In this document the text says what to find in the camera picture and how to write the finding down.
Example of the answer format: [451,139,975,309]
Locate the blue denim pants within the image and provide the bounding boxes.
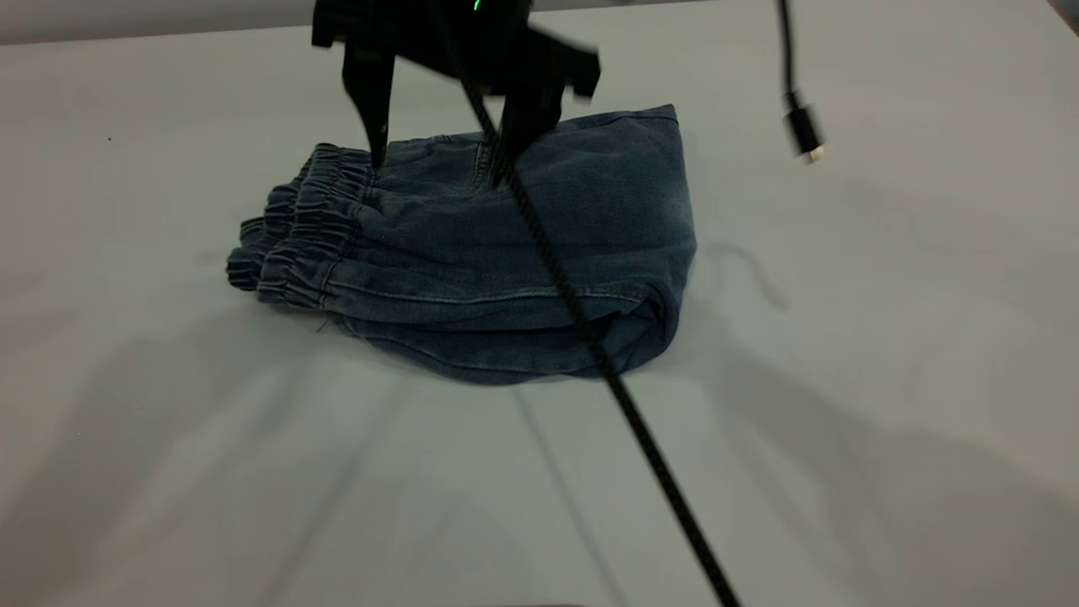
[226,104,699,387]

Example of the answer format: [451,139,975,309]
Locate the black braided cable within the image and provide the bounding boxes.
[455,72,743,607]

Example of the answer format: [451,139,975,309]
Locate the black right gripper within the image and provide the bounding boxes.
[312,0,601,188]

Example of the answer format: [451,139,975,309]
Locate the black cable with USB plug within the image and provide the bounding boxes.
[776,0,827,164]

